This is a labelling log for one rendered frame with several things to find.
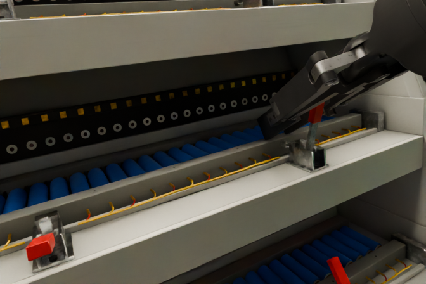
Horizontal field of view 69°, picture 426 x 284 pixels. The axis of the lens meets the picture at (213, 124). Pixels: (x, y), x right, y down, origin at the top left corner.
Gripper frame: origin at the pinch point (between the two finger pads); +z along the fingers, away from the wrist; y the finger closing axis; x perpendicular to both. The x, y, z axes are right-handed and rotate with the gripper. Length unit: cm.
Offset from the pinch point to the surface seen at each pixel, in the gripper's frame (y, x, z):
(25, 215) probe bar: -28.4, -2.3, 1.6
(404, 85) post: 17.8, -0.5, -3.3
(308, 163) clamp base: -1.2, -6.1, -1.6
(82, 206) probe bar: -24.1, -3.0, 2.1
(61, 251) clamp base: -26.2, -6.2, -0.9
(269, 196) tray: -7.8, -7.8, -2.3
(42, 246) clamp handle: -26.6, -5.7, -8.5
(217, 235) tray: -13.8, -9.4, -1.4
